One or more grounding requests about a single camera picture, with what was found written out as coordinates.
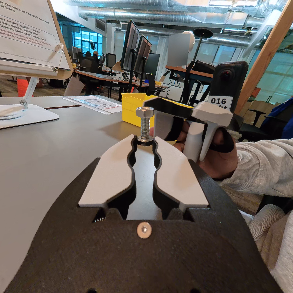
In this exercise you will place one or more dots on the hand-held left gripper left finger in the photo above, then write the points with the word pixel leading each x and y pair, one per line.
pixel 109 178

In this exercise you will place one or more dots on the person's right forearm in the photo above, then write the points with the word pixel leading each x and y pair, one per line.
pixel 263 164

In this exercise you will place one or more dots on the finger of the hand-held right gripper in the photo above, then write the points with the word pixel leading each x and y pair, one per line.
pixel 211 113
pixel 169 107

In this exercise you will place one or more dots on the grey desk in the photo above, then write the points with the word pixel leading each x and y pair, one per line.
pixel 57 155

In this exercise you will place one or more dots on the yellow plastic bin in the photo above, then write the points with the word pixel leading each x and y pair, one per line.
pixel 130 112

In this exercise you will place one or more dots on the long wooden office table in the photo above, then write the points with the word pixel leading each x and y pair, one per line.
pixel 98 75

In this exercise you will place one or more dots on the laminated paper sheet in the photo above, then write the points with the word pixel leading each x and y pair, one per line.
pixel 91 103

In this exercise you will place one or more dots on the printed instruction sheet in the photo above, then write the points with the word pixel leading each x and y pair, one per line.
pixel 22 27

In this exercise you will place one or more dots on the steel hex nut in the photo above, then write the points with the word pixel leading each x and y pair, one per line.
pixel 144 112

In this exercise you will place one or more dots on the wooden top standing desk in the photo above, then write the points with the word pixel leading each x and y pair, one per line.
pixel 176 68

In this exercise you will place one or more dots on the black office chair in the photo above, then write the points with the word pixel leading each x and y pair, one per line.
pixel 251 132
pixel 153 84

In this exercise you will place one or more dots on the wooden document stand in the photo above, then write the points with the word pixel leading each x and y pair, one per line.
pixel 34 116

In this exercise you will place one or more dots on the small black monitor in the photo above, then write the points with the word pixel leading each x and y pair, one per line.
pixel 76 52
pixel 111 60

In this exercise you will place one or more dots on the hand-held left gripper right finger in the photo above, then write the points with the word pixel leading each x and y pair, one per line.
pixel 180 180

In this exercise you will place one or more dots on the person's right hand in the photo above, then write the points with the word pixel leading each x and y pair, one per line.
pixel 219 164

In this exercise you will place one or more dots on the black bag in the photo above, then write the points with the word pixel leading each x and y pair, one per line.
pixel 203 66

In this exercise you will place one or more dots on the steel hex bolt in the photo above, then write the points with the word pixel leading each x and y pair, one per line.
pixel 145 128

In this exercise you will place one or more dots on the blue jacket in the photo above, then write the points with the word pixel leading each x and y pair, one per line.
pixel 283 119

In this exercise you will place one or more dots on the white card sheet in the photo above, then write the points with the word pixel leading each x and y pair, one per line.
pixel 74 87

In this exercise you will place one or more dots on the black computer monitor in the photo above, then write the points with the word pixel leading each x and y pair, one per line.
pixel 130 45
pixel 153 63
pixel 142 55

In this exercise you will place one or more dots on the black round lamp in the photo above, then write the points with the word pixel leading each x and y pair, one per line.
pixel 203 33

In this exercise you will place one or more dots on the wooden post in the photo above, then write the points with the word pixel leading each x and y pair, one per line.
pixel 263 59

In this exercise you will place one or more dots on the white round lamp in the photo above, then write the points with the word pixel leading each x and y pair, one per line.
pixel 192 42

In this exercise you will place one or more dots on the orange cone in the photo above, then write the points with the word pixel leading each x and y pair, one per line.
pixel 22 88

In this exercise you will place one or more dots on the silver ceiling duct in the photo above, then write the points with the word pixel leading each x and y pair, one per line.
pixel 114 13

